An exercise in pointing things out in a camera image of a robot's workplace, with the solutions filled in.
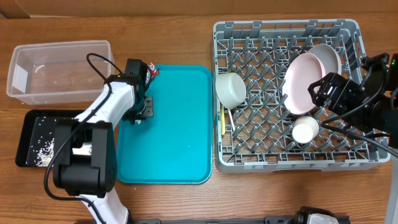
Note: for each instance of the clear plastic bin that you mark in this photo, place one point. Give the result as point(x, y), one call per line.
point(56, 72)

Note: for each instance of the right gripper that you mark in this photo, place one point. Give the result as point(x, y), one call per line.
point(326, 83)

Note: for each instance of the pink round plate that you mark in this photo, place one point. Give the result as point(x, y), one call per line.
point(302, 72)

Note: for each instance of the white cup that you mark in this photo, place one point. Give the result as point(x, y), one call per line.
point(305, 128)

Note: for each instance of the teal serving tray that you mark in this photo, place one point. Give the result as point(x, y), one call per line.
point(174, 146)

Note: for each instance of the yellow plastic spoon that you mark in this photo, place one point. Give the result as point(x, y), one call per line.
point(223, 125)

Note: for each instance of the white rice heap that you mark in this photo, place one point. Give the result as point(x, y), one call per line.
point(42, 141)

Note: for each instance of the silver red foil wrapper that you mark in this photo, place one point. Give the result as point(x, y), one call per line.
point(152, 72)

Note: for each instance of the grey dishwasher rack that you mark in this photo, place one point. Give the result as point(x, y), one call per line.
point(260, 52)

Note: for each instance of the grey bowl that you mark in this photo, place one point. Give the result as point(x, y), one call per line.
point(230, 89)

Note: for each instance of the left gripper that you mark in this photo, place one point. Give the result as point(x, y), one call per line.
point(148, 109)

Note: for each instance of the black plastic tray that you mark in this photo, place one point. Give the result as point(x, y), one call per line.
point(24, 152)

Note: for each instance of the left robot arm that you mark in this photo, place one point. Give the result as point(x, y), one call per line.
point(84, 160)

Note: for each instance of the grey round plate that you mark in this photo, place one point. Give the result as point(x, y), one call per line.
point(328, 57)

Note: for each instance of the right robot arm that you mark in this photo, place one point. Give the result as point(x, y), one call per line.
point(379, 127)

